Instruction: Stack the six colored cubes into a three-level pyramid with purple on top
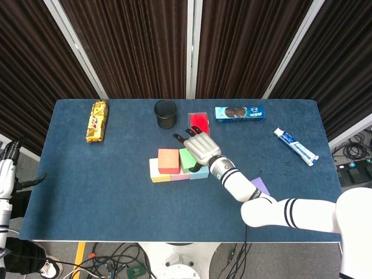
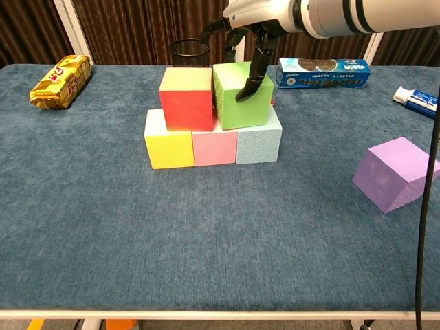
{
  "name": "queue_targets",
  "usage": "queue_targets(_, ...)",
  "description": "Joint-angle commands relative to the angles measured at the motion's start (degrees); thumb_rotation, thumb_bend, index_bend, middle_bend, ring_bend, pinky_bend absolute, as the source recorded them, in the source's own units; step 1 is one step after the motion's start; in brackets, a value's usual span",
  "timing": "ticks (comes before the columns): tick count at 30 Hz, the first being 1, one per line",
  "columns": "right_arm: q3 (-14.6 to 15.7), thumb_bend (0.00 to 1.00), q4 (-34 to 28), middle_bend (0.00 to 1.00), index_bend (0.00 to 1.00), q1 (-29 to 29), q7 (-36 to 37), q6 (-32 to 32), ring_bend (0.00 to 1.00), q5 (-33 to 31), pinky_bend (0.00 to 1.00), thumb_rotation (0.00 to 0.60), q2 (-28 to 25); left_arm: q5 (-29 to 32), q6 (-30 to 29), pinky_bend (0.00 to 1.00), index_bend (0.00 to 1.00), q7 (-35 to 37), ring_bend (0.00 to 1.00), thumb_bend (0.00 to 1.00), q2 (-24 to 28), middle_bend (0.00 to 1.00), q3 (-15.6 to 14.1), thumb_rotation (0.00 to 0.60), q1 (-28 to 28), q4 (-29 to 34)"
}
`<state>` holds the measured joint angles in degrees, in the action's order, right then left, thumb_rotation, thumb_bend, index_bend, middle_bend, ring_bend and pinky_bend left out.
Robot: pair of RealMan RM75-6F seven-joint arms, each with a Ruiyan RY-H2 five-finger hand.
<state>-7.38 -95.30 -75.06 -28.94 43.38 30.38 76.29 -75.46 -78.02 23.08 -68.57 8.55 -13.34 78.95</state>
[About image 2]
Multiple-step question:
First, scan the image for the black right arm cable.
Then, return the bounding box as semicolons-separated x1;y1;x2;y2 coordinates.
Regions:
415;84;440;330

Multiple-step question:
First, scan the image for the black mesh pen holder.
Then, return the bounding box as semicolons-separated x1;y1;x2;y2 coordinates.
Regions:
168;38;211;69

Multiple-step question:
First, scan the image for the yellow foam cube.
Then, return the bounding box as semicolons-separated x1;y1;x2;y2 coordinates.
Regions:
144;109;195;170

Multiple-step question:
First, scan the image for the white blue toothpaste tube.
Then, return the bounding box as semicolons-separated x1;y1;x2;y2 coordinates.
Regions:
393;85;440;120

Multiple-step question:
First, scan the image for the brown curtain panel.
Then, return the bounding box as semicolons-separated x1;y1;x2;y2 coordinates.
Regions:
70;0;230;66
373;27;440;67
0;0;75;69
244;30;376;66

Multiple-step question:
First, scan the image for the white partition post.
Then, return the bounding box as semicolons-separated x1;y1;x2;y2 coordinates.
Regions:
363;32;386;65
227;32;248;66
53;0;96;65

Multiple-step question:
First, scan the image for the red foam cube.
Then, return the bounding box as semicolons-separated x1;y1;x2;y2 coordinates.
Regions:
158;67;217;132

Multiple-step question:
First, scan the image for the pink foam cube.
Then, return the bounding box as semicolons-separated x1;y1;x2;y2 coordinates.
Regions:
190;120;239;167

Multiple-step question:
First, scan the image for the light blue foam cube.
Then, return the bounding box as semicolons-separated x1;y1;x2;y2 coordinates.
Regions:
235;106;283;165

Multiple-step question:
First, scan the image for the white table frame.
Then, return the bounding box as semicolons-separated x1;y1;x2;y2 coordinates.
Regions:
0;310;440;330

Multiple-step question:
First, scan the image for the green foam cube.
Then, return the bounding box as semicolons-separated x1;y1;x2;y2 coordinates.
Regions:
212;61;275;131

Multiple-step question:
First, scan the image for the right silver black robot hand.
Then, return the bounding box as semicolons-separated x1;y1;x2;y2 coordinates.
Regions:
200;0;300;102

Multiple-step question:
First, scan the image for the orange plastic object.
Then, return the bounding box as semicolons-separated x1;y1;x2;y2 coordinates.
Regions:
105;319;138;330

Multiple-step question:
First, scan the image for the purple foam cube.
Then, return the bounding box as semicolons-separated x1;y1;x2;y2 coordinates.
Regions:
351;136;440;215

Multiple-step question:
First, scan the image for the gold biscuit packet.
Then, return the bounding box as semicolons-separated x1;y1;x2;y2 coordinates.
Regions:
29;54;93;110

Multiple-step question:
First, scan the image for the blue cookie box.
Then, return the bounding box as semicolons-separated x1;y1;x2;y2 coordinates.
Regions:
276;57;373;89

